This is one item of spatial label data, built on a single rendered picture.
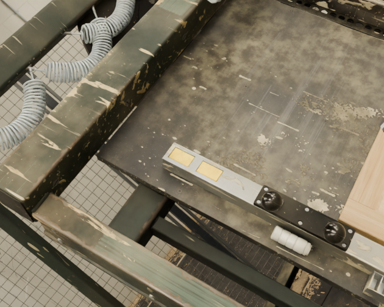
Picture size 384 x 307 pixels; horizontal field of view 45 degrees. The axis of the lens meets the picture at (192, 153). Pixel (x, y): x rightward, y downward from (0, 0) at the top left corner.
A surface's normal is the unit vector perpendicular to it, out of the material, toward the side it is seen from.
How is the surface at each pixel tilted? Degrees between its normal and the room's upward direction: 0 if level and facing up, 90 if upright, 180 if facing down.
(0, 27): 90
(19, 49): 90
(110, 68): 57
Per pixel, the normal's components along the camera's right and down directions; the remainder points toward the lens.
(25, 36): 0.47, -0.22
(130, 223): 0.00, -0.55
